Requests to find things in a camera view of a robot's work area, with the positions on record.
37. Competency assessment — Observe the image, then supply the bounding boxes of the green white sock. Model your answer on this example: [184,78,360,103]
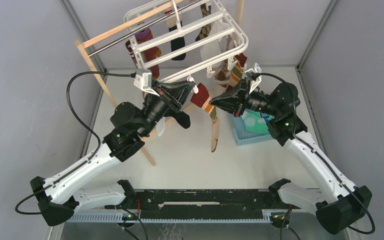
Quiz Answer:
[240,111,274,136]

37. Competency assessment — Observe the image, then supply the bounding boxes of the white plastic sock hanger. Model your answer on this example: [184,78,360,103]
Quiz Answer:
[128,0,249,83]

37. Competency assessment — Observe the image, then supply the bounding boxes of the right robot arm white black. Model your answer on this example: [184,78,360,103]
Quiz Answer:
[211,79,373,235]

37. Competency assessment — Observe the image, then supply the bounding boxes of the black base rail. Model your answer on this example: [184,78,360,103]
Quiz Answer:
[123,189,290,221]

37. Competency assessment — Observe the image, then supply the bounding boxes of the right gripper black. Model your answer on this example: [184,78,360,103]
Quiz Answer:
[209,77,280,118]

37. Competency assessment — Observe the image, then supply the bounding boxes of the maroon striped tan sock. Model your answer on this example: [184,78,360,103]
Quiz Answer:
[125,40,138,68]

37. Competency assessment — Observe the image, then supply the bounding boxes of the left camera cable black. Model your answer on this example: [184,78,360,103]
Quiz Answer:
[66,71,137,157]

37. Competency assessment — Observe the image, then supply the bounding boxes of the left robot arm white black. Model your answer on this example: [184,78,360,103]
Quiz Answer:
[30,80,196,227]

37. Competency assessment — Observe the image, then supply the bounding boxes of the blue plastic basket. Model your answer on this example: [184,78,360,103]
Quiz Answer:
[230,116,273,146]

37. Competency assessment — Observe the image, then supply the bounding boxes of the dark argyle sock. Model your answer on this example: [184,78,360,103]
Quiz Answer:
[195,3,212,42]

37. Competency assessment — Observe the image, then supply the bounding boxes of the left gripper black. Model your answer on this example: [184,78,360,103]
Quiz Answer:
[137,79,195,138]

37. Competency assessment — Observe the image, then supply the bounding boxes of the white sock black stripes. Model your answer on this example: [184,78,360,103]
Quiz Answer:
[155,117,166,137]

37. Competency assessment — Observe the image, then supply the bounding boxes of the red cuff tan sock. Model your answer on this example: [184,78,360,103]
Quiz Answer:
[135,27,162,80]

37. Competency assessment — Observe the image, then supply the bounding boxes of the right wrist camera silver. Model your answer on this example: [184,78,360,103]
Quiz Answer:
[244,63,262,94]

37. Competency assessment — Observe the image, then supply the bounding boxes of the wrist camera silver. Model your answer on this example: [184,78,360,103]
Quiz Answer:
[133,69,159,96]
[244,63,262,94]

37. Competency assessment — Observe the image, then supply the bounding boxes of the metal rack rod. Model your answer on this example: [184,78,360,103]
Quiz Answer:
[88,0,207,57]

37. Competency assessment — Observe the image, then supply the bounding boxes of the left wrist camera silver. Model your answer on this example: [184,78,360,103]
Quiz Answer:
[133,69,159,96]

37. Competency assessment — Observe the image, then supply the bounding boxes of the navy sock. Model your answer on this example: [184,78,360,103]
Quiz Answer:
[167,19,186,61]

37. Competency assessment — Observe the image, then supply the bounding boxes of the wooden drying rack frame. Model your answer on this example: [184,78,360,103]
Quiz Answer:
[74,0,249,167]

